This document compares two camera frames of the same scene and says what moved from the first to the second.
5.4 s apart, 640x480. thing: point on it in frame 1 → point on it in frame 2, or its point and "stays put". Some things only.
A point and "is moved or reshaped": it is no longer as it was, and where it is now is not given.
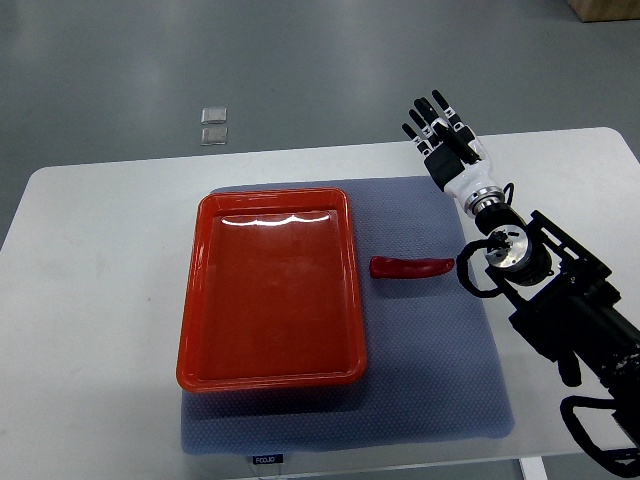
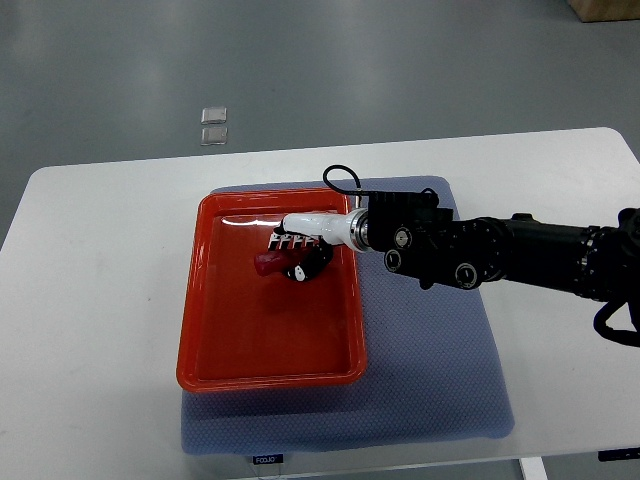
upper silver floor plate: [214, 115] stays put
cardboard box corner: [605, 10] stays put
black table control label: [268, 459] stays put
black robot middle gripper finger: [426, 110] → [302, 242]
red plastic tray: [271, 295] stays put
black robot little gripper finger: [419, 143] → [275, 241]
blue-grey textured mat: [435, 367] stays put
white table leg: [532, 468] stays put
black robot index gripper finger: [449, 111] → [314, 242]
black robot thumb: [456, 143] → [313, 262]
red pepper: [404, 267] is moved or reshaped
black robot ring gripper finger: [426, 130] → [286, 242]
